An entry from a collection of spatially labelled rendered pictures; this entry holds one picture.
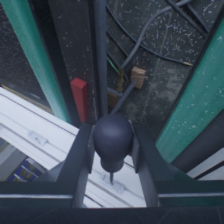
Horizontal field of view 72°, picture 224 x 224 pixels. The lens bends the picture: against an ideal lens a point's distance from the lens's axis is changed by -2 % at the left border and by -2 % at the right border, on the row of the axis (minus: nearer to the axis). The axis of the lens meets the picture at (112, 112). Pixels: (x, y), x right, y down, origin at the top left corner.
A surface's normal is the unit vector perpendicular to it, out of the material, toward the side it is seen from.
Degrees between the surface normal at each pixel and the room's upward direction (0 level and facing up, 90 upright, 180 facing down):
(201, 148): 0
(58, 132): 90
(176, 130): 0
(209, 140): 0
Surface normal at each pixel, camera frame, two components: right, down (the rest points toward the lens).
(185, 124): -0.49, 0.70
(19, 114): 0.01, -0.59
